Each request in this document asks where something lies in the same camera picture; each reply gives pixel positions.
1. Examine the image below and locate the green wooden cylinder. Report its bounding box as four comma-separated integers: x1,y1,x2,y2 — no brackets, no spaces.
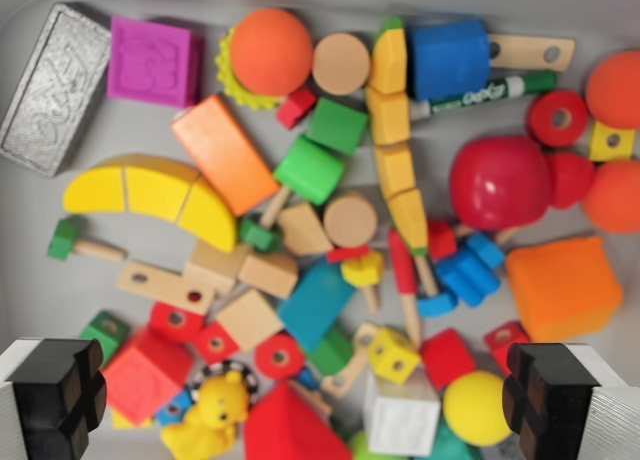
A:
272,134,347,205

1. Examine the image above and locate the threaded wooden screw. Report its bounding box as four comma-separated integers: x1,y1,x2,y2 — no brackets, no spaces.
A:
259,184,292,231

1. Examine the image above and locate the small red wooden block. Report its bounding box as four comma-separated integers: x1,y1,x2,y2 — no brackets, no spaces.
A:
275,87,318,130

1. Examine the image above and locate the wooden strip with holes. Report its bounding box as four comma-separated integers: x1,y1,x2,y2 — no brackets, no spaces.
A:
117,259,216,315
487,33,576,72
319,322,382,400

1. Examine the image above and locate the natural wooden triangular block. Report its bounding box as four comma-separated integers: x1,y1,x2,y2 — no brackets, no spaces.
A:
277,202,334,257

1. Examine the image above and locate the orange foam ball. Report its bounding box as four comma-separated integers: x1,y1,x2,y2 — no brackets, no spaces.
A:
582,159,640,234
229,8,314,95
584,49,640,130

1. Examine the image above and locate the grey plastic bin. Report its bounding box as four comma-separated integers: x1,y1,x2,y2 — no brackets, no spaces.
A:
0,0,640,460

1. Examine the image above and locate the yellow rubber teddy bear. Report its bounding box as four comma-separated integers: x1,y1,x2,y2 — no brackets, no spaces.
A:
159,370,251,460

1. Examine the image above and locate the green wooden cube with holes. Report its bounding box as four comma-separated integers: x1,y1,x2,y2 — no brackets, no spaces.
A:
77,309,132,371

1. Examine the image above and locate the green ball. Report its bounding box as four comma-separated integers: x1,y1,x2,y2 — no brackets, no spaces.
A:
348,429,396,460

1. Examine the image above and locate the yellow-green spiky ring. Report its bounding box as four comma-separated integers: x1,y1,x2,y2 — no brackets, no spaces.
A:
214,28,281,112

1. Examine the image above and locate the blue wooden connector block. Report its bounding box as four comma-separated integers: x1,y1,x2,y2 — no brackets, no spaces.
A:
433,232,505,309

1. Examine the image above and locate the red wooden cube with hole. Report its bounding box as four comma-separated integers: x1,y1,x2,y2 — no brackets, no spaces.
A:
483,321,531,376
192,322,241,365

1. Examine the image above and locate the silver embossed foam brick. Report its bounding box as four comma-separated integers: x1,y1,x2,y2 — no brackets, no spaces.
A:
0,2,112,178

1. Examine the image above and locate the blue wooden ring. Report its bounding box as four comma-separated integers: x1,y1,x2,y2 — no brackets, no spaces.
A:
415,290,459,319

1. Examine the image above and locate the flat red wooden piece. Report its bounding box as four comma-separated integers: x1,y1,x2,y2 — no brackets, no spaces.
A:
327,244,371,264

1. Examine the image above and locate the yellow foam ball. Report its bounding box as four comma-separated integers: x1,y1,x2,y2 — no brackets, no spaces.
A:
442,369,514,447

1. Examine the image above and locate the green-headed wooden bolt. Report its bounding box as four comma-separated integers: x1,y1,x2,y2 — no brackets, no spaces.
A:
46,217,129,264

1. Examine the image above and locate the blue foam block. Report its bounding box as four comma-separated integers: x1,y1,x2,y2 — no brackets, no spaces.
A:
405,18,490,102

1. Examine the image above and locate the black padded gripper right finger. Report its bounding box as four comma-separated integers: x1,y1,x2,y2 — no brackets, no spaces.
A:
501,342,640,460

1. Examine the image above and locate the large red triangular block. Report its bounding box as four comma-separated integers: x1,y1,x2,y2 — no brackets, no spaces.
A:
243,382,354,460

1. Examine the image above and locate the natural wooden cylinder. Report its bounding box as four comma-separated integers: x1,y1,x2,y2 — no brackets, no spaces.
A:
322,192,380,249
311,32,372,97

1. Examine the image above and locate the red house-shaped block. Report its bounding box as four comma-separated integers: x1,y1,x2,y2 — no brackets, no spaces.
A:
102,327,194,427

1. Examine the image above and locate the green wooden nut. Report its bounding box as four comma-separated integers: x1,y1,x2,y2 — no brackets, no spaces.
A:
238,217,282,254

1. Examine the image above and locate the green dry-erase marker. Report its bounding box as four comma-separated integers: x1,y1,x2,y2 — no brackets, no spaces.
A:
409,69,559,121

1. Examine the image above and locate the small blue wooden piece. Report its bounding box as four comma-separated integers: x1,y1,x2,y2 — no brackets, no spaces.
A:
294,367,321,392

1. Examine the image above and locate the orange rectangular wooden block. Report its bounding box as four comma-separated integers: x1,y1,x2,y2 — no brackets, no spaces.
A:
170,93,281,217

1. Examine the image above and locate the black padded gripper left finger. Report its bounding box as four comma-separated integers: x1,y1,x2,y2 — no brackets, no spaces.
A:
0,337,109,460

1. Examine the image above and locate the large red plastic apple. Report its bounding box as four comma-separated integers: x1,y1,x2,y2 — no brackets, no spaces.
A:
448,135,554,231

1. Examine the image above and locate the yellow cube with several holes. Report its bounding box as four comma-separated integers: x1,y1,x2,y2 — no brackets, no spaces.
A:
367,327,422,384

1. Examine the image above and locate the red wooden wheel with hole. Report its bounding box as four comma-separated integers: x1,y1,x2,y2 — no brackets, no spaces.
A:
528,89,589,149

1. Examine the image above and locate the small red wooden nut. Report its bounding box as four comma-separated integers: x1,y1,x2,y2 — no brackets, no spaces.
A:
427,219,459,261

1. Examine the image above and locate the yellow sliced wooden banana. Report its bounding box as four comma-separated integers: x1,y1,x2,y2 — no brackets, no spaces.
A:
62,153,239,254

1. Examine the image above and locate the red-handled wooden screwdriver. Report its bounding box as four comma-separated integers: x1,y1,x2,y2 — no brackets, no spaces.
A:
388,228,424,349

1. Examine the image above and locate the purple embossed rubber cube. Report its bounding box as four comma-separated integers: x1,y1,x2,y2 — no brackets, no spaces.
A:
106,15,205,109

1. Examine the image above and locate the yellow cube with single hole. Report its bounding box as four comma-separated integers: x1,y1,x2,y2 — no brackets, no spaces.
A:
587,120,636,162

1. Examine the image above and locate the orange foam cube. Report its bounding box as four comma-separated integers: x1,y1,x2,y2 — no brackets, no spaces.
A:
504,236,624,344

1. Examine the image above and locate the yellow-headed wooden bolt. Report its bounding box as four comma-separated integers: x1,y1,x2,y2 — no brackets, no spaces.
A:
340,252,385,315

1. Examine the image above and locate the green wooden block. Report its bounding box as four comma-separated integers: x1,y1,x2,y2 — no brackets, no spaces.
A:
304,327,355,376

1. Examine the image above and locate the orange-yellow banana with green tips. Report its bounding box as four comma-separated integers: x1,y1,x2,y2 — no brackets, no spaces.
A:
364,15,430,256

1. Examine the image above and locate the teal foam piece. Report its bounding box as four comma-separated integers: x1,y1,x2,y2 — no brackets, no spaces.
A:
428,422,486,460

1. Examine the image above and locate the small red ball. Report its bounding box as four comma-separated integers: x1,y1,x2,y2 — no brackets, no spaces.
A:
544,152,596,210

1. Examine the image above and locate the black and white ring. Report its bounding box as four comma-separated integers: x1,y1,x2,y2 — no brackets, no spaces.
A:
192,359,260,411

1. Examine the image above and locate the flat yellow piece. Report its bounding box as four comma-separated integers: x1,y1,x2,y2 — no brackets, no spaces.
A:
109,407,154,430

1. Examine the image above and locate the white foam cube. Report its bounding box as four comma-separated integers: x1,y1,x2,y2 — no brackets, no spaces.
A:
362,367,442,457

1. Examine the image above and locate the small blue cube with hole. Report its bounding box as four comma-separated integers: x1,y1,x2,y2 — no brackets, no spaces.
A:
154,389,199,429

